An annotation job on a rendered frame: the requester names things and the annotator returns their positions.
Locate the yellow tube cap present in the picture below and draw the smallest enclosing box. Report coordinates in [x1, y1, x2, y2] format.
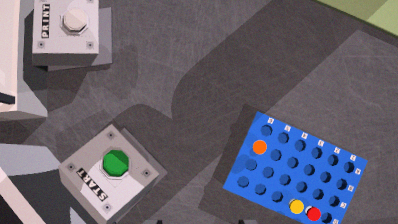
[288, 198, 304, 214]

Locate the orange-capped tube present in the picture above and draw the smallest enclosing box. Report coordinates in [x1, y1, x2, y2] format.
[253, 140, 267, 154]

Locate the blue tube rack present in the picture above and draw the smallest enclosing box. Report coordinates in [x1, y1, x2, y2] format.
[223, 111, 367, 224]

